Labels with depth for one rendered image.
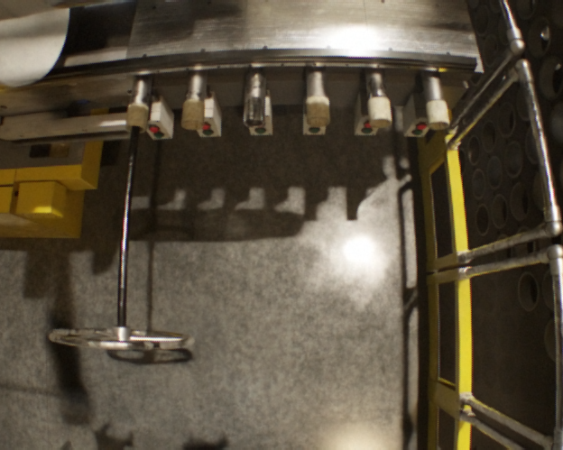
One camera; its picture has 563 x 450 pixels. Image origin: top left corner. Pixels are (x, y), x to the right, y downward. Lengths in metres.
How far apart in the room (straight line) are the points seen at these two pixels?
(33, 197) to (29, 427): 1.30
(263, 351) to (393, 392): 0.64
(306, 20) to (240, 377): 1.49
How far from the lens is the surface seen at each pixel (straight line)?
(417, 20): 1.28
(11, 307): 2.40
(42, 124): 1.62
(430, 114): 1.16
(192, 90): 1.16
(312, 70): 1.15
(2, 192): 1.76
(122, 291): 1.08
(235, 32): 1.19
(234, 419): 1.96
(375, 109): 1.11
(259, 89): 1.13
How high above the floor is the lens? 1.86
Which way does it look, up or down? 78 degrees down
